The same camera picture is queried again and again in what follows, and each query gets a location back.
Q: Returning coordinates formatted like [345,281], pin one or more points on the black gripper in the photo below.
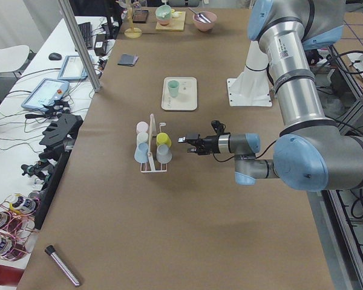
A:
[211,142]

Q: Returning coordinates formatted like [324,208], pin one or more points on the wooden cutting board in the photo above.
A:
[175,24]

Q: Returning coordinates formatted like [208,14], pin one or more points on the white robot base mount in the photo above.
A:
[251,87]

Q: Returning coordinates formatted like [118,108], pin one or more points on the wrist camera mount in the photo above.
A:
[219,127]

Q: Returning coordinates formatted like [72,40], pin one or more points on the blue teach pendant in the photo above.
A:
[45,94]
[72,69]

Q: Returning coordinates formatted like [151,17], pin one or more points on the cream white cup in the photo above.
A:
[142,137]

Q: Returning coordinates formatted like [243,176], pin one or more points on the black plastic holder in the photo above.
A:
[56,135]

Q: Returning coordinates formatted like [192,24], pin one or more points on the black framed glass tray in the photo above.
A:
[140,16]

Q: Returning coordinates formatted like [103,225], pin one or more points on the white office chair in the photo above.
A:
[12,58]

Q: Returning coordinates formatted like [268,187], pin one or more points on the stacked green bowls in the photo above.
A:
[163,15]

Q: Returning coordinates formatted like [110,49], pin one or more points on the green cup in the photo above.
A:
[173,87]

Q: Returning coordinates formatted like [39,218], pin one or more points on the yellow cup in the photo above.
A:
[163,139]

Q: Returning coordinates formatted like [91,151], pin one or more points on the aluminium frame post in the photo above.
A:
[70,20]

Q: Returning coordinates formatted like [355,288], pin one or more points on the black keyboard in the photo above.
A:
[86,32]

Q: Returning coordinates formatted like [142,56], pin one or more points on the wooden mug tree stand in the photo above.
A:
[132,31]

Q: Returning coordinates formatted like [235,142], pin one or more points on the blue teach pendant far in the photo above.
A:
[72,69]

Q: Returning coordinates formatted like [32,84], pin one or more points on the pink cup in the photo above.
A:
[142,127]

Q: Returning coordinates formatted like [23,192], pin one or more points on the metal tube black cap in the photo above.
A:
[50,250]

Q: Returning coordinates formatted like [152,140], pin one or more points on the pink ice bowl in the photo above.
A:
[203,25]

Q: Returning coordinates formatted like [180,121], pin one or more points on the wooden rack handle rod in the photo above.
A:
[150,133]

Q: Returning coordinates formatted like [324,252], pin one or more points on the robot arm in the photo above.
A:
[310,153]

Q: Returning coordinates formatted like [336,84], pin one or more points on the white wire cup rack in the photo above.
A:
[153,166]

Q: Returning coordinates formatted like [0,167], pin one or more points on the blue teach pendant near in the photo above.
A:
[45,94]

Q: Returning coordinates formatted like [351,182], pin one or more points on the black computer mouse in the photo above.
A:
[55,56]

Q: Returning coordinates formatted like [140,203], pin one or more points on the grey cup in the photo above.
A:
[163,154]

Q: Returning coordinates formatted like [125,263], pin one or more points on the metal ice scoop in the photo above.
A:
[200,16]

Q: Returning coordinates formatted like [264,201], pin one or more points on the light blue cup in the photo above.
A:
[141,153]

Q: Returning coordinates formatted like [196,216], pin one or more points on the folded grey cloth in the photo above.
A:
[128,60]

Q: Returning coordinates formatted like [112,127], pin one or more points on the white rabbit tray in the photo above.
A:
[186,99]

